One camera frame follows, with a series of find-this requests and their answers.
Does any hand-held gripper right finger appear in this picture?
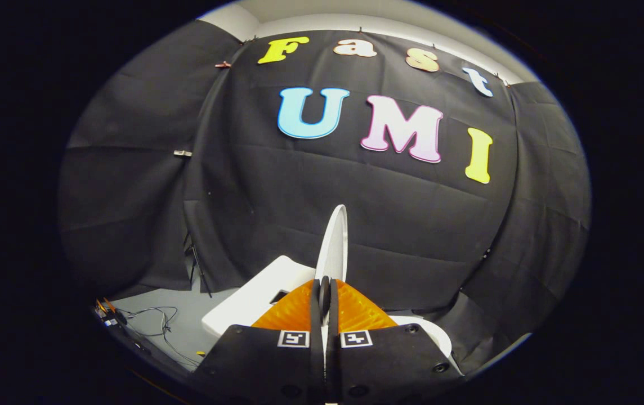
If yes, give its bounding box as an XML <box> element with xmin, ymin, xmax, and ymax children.
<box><xmin>325</xmin><ymin>280</ymin><xmax>466</xmax><ymax>405</ymax></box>

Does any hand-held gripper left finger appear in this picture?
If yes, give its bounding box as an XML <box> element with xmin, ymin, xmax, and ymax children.
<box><xmin>193</xmin><ymin>280</ymin><xmax>325</xmax><ymax>405</ymax></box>

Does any tangle of thin cables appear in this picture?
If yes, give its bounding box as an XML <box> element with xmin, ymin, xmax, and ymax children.
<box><xmin>95</xmin><ymin>298</ymin><xmax>202</xmax><ymax>369</ymax></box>

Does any black backdrop cloth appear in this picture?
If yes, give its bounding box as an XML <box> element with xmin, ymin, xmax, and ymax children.
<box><xmin>57</xmin><ymin>20</ymin><xmax>592</xmax><ymax>375</ymax></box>

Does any black lid pull tab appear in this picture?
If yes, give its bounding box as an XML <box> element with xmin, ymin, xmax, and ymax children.
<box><xmin>320</xmin><ymin>276</ymin><xmax>332</xmax><ymax>327</ymax></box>

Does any black tripod stand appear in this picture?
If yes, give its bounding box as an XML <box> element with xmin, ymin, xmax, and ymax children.
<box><xmin>184</xmin><ymin>231</ymin><xmax>213</xmax><ymax>299</ymax></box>

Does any white toilet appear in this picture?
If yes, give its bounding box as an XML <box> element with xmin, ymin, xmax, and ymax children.
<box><xmin>202</xmin><ymin>256</ymin><xmax>463</xmax><ymax>375</ymax></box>

